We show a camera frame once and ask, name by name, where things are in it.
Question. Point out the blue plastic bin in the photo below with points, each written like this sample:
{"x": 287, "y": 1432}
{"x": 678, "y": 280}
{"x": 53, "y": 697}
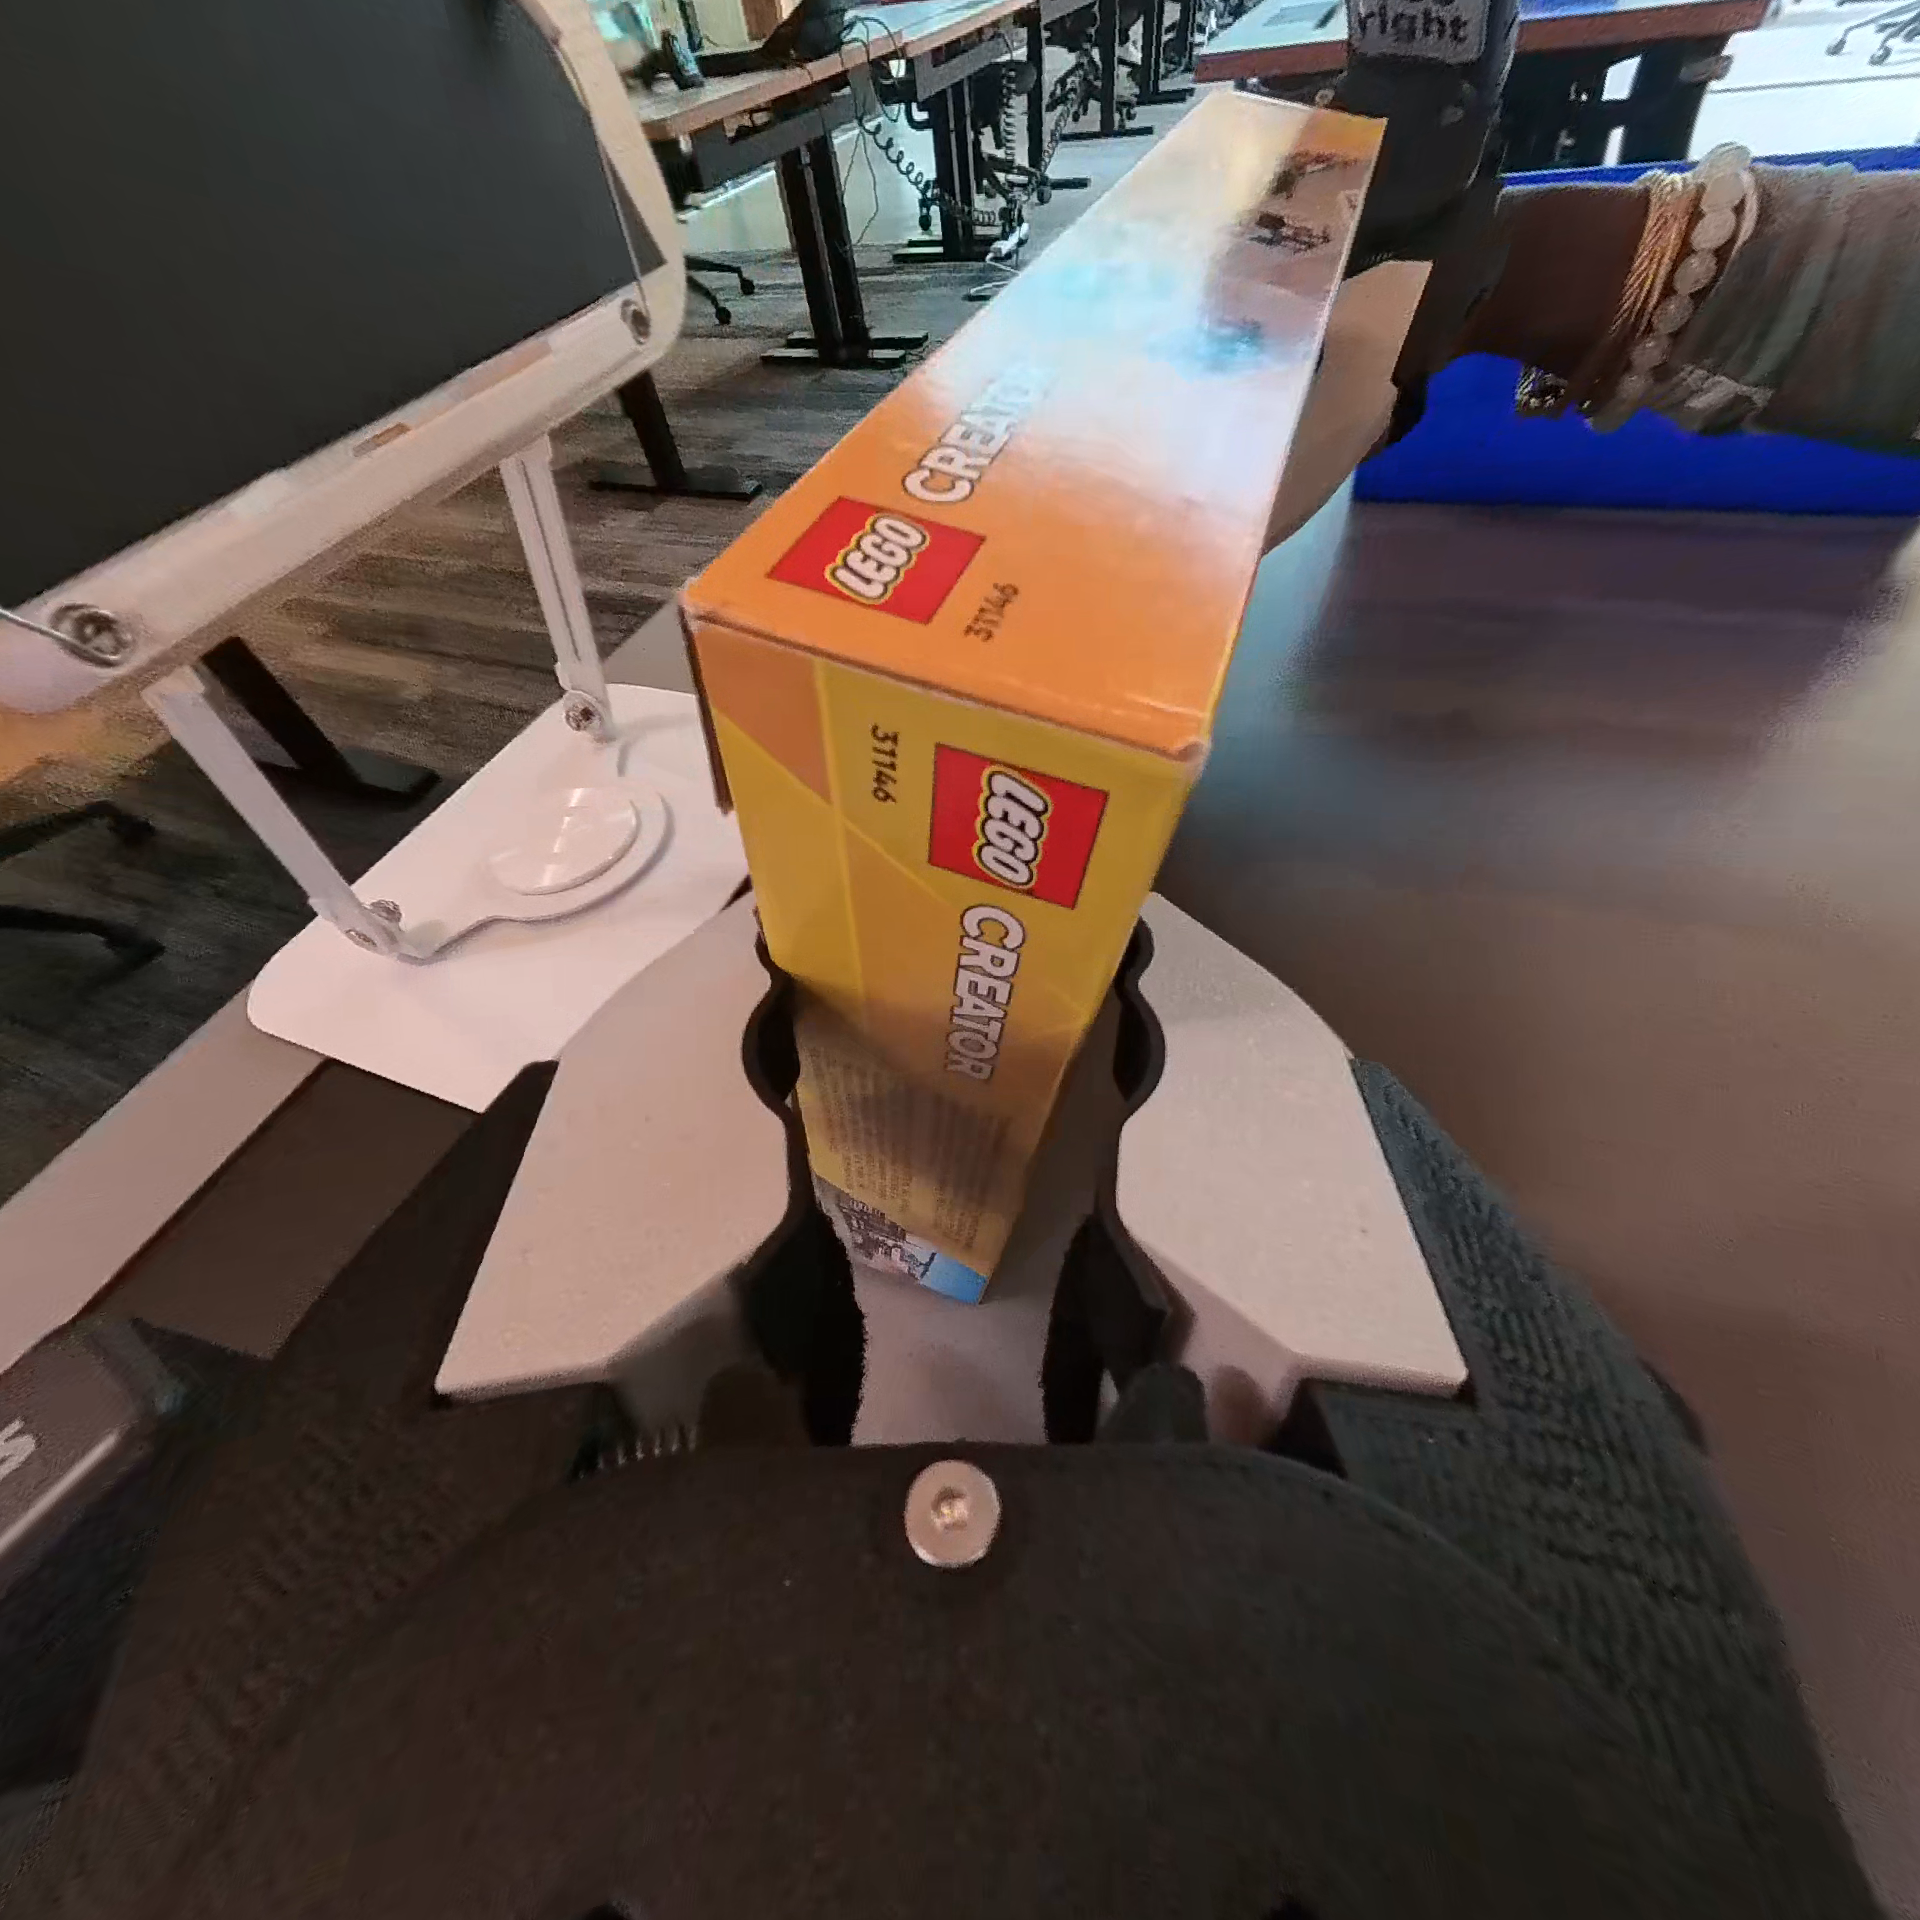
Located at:
{"x": 1649, "y": 473}

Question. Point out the white tablet stand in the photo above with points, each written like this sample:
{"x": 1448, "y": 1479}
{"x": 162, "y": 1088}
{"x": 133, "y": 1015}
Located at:
{"x": 450, "y": 975}

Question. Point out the black table leg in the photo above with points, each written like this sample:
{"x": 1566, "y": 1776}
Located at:
{"x": 299, "y": 720}
{"x": 660, "y": 436}

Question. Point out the person's right hand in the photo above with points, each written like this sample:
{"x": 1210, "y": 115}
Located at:
{"x": 1560, "y": 285}

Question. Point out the yellow lego set box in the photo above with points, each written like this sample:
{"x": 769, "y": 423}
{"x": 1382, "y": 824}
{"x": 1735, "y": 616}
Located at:
{"x": 1021, "y": 602}

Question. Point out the wooden desk with black legs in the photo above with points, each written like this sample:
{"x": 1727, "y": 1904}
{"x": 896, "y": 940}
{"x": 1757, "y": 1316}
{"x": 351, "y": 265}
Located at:
{"x": 818, "y": 256}
{"x": 1681, "y": 106}

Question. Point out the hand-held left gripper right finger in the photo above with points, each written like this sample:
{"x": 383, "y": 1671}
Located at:
{"x": 1290, "y": 1216}

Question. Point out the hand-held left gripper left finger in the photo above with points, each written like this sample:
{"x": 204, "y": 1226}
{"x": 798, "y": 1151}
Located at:
{"x": 601, "y": 1201}

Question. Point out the tablet with pale frame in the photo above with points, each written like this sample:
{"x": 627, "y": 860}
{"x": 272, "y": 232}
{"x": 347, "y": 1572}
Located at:
{"x": 226, "y": 225}

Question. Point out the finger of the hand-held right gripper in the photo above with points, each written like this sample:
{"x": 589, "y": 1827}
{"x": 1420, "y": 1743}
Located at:
{"x": 1357, "y": 389}

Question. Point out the grey power adapter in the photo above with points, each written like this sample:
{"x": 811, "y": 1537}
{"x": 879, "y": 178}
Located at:
{"x": 60, "y": 1440}

